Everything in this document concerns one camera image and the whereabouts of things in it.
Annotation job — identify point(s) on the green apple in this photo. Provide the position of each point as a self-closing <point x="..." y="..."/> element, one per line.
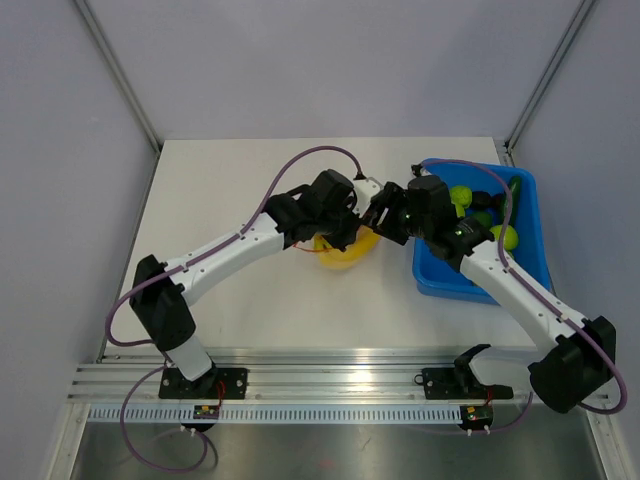
<point x="461" y="196"/>

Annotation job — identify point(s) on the aluminium mounting rail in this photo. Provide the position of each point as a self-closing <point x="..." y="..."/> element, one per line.
<point x="278" y="376"/>

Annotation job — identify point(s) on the aluminium frame post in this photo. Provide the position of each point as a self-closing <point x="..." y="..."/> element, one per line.
<point x="118" y="75"/>
<point x="567" y="40"/>

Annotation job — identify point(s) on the white slotted cable duct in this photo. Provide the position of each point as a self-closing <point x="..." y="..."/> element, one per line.
<point x="281" y="414"/>

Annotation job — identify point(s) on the left aluminium frame post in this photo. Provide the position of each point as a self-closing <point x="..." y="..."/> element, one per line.
<point x="118" y="75"/>

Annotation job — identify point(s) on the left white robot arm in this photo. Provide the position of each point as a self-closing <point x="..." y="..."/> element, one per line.
<point x="165" y="291"/>

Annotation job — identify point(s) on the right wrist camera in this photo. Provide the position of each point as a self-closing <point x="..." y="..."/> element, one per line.
<point x="418" y="170"/>

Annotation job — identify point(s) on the yellow banana bunch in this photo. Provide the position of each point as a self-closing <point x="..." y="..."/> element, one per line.
<point x="350" y="252"/>

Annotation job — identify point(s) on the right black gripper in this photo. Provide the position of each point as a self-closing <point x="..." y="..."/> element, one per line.
<point x="391" y="194"/>

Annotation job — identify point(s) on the dark green avocado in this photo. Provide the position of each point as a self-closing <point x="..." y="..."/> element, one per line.
<point x="485" y="218"/>

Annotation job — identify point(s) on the blue plastic bin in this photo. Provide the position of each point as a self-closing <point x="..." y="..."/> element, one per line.
<point x="435" y="278"/>

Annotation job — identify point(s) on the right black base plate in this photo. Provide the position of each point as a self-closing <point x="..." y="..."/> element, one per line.
<point x="451" y="383"/>

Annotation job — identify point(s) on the small circuit board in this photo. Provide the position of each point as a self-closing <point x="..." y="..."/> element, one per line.
<point x="477" y="416"/>
<point x="206" y="412"/>

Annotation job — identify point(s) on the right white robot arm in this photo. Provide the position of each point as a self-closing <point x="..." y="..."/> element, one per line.
<point x="574" y="356"/>

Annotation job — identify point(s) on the green cucumber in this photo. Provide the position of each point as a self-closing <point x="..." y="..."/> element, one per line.
<point x="515" y="186"/>

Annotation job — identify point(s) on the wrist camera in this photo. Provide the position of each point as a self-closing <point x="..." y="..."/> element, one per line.
<point x="365" y="189"/>
<point x="418" y="170"/>

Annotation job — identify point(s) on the clear zip top bag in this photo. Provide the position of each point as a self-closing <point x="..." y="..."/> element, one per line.
<point x="345" y="250"/>

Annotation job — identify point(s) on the dark purple fruit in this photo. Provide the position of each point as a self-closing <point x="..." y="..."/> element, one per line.
<point x="482" y="200"/>

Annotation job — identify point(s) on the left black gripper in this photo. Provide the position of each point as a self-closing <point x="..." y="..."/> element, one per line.
<point x="349" y="235"/>

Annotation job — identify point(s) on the left small circuit board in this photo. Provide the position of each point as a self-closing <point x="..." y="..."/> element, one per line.
<point x="206" y="412"/>

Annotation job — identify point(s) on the right aluminium frame post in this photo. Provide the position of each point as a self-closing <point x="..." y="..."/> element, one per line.
<point x="567" y="40"/>

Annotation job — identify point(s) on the right small circuit board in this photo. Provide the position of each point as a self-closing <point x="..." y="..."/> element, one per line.
<point x="477" y="416"/>

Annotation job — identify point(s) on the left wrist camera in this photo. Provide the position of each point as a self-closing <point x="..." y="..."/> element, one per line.
<point x="365" y="189"/>

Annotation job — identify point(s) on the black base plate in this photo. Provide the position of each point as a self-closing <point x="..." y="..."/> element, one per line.
<point x="451" y="383"/>
<point x="230" y="382"/>

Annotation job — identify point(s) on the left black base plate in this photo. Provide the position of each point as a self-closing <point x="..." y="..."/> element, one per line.
<point x="230" y="382"/>

